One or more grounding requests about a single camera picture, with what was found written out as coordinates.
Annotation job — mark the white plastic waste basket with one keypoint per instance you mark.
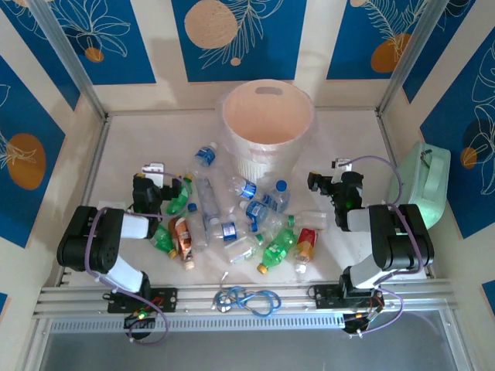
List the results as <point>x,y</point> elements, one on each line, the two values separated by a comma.
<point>228,147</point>

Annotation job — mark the white plastic bin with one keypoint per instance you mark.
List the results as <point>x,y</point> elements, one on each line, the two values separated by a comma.
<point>267,116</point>

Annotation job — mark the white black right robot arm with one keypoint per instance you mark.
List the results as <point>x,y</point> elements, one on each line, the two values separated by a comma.
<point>402,239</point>

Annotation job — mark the blue stethoscope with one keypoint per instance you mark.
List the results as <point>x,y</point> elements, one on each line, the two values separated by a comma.
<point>223,307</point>

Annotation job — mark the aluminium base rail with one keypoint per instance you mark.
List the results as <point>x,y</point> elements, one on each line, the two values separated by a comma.
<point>193,299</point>

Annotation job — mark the small black connector board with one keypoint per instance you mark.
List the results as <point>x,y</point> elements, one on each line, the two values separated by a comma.
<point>139,321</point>
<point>354,324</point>

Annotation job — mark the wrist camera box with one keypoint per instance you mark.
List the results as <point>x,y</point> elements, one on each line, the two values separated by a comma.
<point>344,164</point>
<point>154,172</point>

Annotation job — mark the grey metal panel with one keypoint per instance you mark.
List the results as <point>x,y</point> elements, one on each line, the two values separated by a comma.
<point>251,351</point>

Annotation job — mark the crushed clear bottle green cap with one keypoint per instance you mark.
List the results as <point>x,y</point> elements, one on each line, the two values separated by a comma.
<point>309,220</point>

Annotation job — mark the mint green case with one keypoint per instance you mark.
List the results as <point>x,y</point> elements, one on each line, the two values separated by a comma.
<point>433,193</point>

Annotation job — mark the aluminium frame post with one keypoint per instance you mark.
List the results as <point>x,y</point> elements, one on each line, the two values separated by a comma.
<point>65,50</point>
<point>415,50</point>

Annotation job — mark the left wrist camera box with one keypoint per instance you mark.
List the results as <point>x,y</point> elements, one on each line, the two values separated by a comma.
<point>154,172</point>

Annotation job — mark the aluminium side rail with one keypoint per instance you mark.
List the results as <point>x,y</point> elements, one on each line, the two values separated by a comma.
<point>388,143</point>
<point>92,174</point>

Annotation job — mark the brown coffee bottle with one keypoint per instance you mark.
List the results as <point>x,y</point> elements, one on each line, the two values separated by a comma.
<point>182,235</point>

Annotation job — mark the green plastic bottle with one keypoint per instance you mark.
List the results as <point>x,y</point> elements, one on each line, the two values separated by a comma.
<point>280,247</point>
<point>178,201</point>
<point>162,239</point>

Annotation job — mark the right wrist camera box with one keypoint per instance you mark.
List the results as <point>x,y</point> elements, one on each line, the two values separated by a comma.
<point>344,164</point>

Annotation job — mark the red label bottle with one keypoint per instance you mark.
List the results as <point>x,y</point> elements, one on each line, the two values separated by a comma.
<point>306,241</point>

